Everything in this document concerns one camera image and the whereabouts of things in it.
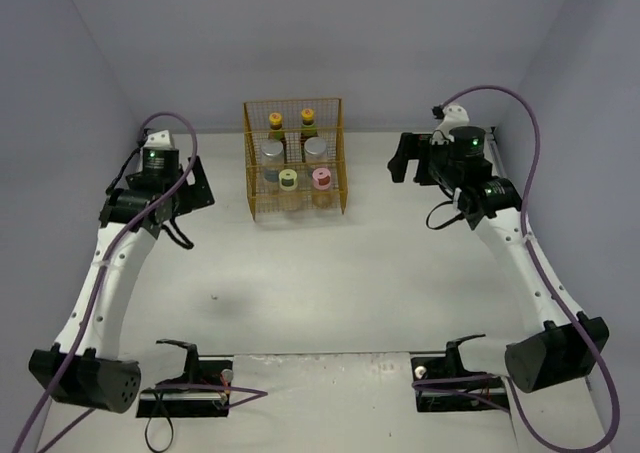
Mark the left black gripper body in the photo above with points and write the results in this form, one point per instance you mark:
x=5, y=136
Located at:
x=198, y=188

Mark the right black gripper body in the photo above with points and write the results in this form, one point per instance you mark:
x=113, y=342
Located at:
x=409, y=149

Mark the silver lid white shaker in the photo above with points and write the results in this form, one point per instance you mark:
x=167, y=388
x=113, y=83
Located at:
x=272, y=161

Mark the white shaker blue label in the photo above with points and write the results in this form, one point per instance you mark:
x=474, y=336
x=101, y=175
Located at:
x=315, y=153

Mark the yellow lid spice jar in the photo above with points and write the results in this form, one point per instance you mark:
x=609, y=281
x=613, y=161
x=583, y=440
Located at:
x=289, y=195

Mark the pink lid spice jar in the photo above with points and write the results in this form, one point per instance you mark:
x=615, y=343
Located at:
x=321, y=187

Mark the yellow cap sauce bottle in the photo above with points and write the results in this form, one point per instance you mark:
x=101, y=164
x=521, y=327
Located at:
x=276, y=132
x=308, y=125

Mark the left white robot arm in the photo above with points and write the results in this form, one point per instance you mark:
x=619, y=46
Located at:
x=83, y=367

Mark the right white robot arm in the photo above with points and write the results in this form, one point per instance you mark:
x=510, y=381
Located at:
x=553, y=350

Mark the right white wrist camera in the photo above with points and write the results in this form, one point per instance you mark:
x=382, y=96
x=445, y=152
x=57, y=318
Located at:
x=449, y=117

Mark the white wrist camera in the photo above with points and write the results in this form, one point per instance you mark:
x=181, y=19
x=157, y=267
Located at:
x=449, y=117
x=159, y=140

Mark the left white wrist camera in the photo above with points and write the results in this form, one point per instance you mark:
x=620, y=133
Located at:
x=159, y=140

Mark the yellow wire rack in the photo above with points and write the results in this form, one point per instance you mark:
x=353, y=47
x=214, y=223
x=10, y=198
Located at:
x=294, y=155

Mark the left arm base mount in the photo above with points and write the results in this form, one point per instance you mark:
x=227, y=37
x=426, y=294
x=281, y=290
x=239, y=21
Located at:
x=179, y=382

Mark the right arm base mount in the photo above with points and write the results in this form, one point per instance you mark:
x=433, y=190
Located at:
x=442, y=385

